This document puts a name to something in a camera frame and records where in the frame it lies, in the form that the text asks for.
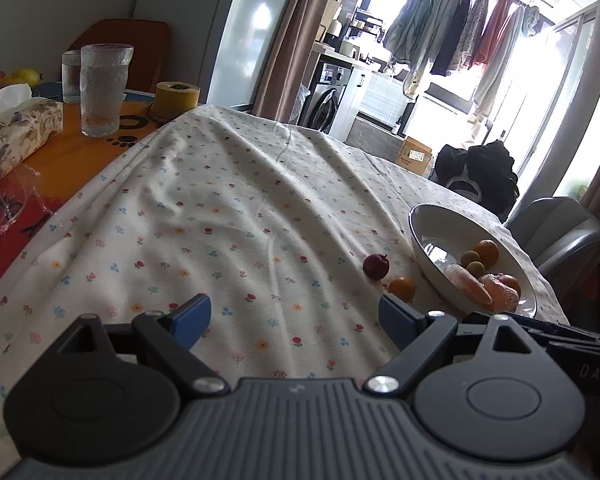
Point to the small orange kumquat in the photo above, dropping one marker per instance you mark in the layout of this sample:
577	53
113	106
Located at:
403	288

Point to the pink brown curtain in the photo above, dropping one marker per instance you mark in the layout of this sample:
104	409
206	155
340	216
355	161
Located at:
287	58

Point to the white refrigerator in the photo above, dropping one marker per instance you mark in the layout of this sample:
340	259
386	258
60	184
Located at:
220	46

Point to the floral tissue box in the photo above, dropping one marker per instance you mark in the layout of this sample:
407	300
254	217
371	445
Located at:
26	123

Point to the white ceramic bowl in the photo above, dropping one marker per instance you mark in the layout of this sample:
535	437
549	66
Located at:
440	236

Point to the yellow tape roll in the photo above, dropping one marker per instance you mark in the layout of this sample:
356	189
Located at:
173	98

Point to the clear drinking glass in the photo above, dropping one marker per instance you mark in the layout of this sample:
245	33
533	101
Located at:
103	78

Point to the green yellow fruit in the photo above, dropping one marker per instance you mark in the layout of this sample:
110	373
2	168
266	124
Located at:
25	75

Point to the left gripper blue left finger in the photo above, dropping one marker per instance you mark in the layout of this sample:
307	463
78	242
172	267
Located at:
163	343

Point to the grey dining chair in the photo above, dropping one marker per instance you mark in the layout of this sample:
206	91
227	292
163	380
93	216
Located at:
558	234

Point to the cardboard box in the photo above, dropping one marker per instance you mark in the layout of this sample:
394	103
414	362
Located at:
414	156

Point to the brown longan fruit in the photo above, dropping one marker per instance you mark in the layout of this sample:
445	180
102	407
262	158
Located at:
468	257
476	269

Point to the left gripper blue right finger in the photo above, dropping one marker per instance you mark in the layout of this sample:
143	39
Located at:
424	341

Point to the hanging laundry clothes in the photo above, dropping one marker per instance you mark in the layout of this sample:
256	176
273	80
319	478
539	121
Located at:
442	37

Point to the pomelo slice curved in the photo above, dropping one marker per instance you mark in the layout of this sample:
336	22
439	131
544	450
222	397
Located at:
468	285

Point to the pomelo slice short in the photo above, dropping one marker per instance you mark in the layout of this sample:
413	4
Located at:
504	298

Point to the silver washing machine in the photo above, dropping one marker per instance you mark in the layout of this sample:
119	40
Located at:
328	83

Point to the large orange mandarin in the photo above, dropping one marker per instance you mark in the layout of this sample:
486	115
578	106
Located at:
509	281

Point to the floral white tablecloth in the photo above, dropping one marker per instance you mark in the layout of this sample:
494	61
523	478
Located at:
272	222

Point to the black clothes pile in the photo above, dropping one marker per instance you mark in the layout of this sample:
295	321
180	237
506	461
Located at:
482	173

